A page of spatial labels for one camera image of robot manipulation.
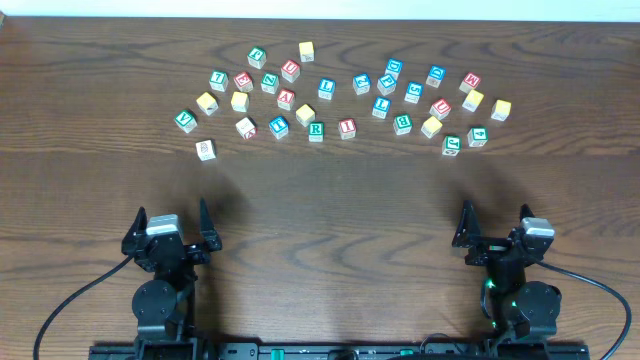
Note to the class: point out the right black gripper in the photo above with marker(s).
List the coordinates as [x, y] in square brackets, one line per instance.
[498, 248]

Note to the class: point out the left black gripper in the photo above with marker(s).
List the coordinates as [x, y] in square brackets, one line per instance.
[170, 248]

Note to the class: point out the yellow O block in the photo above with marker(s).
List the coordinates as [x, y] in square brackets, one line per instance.
[431, 127]

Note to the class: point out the yellow C block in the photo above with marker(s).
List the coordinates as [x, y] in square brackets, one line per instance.
[240, 101]

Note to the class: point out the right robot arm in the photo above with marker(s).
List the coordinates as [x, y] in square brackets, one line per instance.
[523, 312]

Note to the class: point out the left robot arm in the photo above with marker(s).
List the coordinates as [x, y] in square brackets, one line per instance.
[165, 306]

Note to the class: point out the green 4 block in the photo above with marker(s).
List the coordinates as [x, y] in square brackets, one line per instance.
[477, 137]

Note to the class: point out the wooden pineapple block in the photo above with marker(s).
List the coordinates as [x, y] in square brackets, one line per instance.
[206, 150]

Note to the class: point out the green J block bottom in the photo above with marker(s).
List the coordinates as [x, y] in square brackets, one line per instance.
[451, 145]

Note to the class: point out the green j block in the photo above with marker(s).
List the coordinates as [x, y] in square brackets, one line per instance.
[257, 57]
[451, 145]

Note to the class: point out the green V block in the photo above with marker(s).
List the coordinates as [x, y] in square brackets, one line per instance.
[186, 120]

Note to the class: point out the yellow G block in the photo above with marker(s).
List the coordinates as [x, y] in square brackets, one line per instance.
[501, 110]

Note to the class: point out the yellow X block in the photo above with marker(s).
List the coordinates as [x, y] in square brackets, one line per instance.
[473, 100]

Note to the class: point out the red U block right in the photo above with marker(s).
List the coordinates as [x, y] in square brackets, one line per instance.
[440, 109]

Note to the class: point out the red u block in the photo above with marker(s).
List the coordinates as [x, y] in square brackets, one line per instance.
[290, 70]
[440, 109]

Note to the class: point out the yellow K block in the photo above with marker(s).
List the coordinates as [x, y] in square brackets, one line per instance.
[207, 103]

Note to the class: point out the red M block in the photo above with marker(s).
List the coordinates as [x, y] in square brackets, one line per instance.
[469, 82]

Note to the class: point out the blue T block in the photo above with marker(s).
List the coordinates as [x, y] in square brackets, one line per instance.
[279, 127]

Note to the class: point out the blue 5 block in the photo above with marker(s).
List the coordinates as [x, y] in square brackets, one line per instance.
[413, 92]

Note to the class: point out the green 7 block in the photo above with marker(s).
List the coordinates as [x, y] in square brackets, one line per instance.
[219, 81]

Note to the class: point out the blue D block right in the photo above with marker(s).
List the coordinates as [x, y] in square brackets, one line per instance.
[435, 76]

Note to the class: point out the blue d block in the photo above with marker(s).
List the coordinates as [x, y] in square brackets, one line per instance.
[435, 76]
[394, 68]

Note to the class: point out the blue L block right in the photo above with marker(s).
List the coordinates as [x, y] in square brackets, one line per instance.
[381, 107]

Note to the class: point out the red E block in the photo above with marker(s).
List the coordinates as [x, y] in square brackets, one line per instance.
[243, 82]

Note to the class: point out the red A block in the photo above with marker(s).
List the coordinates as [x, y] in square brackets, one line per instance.
[286, 99]

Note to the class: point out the green R block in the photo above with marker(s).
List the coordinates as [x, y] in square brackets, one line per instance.
[316, 132]

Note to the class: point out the yellow block centre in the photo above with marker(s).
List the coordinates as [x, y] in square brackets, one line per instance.
[305, 115]

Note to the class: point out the green Z block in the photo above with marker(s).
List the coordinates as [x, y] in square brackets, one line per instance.
[270, 82]

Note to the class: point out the blue P block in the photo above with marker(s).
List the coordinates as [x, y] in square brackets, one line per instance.
[386, 84]

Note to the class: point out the red I block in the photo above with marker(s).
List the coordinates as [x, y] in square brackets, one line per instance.
[347, 128]

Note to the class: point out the blue D block left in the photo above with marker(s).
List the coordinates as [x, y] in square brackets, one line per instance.
[394, 68]

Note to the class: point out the green J block top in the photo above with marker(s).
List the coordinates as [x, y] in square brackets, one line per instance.
[257, 57]

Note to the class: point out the blue 2 block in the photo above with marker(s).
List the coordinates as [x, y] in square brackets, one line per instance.
[361, 84]

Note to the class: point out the red U block left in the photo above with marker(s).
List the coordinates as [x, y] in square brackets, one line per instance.
[290, 70]

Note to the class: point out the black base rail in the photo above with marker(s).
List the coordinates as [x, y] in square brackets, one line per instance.
[252, 351]

